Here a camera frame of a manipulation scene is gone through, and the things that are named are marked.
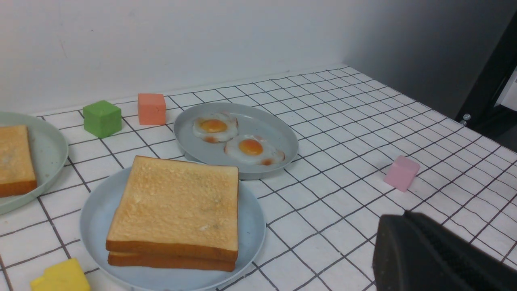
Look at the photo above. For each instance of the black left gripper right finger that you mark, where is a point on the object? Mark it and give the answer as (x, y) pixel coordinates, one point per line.
(473, 266)

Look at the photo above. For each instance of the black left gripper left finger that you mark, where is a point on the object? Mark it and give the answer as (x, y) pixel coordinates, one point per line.
(403, 260)

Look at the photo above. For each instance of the toast slice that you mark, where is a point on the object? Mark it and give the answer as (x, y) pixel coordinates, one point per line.
(168, 261)
(17, 174)
(178, 208)

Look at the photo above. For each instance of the pink cube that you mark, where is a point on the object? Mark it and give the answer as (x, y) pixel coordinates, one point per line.
(401, 173)

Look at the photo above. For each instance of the front fried egg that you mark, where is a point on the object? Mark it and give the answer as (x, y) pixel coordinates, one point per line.
(253, 150)

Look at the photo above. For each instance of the fried egg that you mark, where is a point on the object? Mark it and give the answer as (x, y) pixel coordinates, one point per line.
(215, 127)
(253, 150)

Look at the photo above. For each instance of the grey plate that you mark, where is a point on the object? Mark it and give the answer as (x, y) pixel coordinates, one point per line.
(251, 121)

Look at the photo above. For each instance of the rear fried egg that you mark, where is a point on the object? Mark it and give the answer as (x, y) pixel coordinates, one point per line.
(215, 127)

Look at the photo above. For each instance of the orange cube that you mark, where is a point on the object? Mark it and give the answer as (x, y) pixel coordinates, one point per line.
(151, 109)

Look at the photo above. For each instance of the light blue plate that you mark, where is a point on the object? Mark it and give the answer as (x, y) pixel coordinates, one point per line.
(98, 212)

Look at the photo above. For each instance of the green cube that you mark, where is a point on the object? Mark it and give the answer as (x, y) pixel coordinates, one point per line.
(102, 119)

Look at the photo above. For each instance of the yellow cube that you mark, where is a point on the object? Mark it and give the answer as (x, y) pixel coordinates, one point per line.
(65, 276)

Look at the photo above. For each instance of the pale green plate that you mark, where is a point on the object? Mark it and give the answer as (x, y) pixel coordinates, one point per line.
(49, 150)

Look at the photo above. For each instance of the black metal frame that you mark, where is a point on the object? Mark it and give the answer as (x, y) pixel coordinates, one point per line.
(479, 111)

